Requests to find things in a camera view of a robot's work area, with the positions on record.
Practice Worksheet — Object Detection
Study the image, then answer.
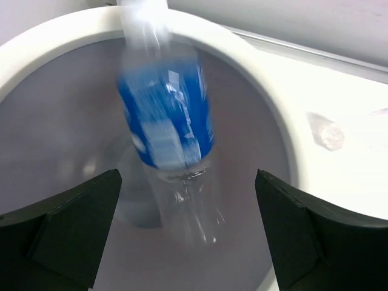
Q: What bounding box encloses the grey white-rimmed bin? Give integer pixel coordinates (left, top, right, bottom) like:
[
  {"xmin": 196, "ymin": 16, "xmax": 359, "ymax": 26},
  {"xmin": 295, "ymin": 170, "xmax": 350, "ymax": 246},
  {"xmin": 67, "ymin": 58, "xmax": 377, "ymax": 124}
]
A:
[{"xmin": 1, "ymin": 6, "xmax": 387, "ymax": 290}]

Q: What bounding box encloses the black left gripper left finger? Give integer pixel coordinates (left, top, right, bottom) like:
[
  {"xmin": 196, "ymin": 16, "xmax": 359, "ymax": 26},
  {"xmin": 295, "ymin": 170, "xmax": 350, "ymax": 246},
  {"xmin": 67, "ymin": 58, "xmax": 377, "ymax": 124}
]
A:
[{"xmin": 1, "ymin": 169, "xmax": 122, "ymax": 290}]

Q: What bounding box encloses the blue-label water bottle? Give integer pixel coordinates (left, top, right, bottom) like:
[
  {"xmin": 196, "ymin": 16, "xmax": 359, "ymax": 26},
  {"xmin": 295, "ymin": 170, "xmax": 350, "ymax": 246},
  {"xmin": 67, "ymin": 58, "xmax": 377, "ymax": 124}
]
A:
[{"xmin": 117, "ymin": 1, "xmax": 224, "ymax": 246}]

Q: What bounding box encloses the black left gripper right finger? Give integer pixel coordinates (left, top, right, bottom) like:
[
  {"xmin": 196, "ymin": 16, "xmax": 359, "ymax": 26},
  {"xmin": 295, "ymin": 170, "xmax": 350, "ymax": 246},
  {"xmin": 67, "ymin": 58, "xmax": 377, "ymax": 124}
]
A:
[{"xmin": 255, "ymin": 170, "xmax": 387, "ymax": 290}]

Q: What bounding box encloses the clear bottle without label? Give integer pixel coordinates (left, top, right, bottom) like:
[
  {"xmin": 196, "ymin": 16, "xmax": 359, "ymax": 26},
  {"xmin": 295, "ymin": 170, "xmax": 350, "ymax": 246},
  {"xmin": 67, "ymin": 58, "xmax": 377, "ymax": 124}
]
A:
[{"xmin": 306, "ymin": 112, "xmax": 345, "ymax": 152}]

